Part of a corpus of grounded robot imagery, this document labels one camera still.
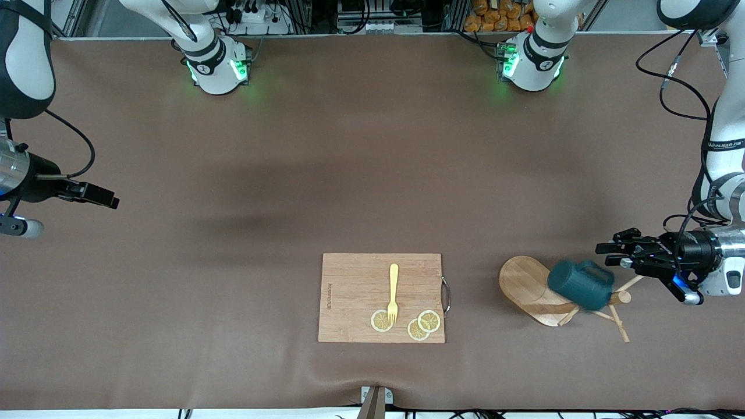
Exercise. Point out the metal table edge bracket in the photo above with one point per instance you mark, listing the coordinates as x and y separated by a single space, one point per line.
375 404

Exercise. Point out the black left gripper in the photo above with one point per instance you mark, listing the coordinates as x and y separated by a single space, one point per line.
694 249

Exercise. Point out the lemon slice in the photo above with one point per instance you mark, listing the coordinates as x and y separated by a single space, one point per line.
429 321
414 332
378 323

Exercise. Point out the dark green cup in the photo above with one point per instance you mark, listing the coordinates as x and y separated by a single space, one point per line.
582 289

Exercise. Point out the wooden mug tree rack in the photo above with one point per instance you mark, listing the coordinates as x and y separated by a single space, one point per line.
524 285

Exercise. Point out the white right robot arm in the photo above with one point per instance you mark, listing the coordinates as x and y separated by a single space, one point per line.
29 64

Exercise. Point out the aluminium frame strut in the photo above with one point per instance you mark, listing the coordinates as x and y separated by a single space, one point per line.
709 39

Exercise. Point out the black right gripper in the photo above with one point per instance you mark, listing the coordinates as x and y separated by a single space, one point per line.
39 179

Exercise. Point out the white socket hub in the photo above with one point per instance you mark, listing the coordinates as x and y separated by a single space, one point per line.
378 27

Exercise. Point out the orange packaged goods pile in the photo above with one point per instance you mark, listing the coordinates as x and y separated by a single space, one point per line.
500 17

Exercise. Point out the yellow plastic fork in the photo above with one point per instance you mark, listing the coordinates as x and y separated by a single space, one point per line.
394 279

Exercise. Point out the white power strip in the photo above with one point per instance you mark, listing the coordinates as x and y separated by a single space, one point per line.
262 20

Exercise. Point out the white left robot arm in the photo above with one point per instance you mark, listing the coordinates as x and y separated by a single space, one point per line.
727 128

